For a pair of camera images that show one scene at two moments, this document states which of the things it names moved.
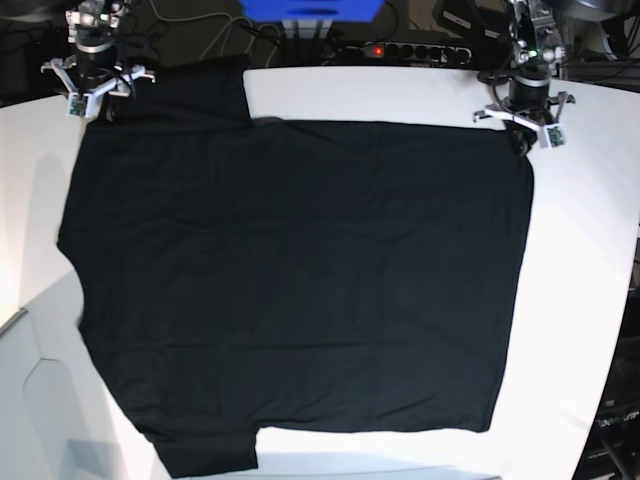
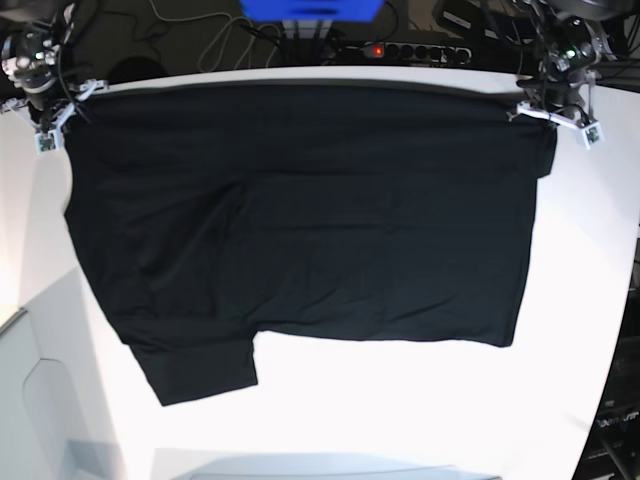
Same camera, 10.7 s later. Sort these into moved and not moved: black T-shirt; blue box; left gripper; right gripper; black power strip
Moved: left gripper; black T-shirt; right gripper
Not moved: black power strip; blue box
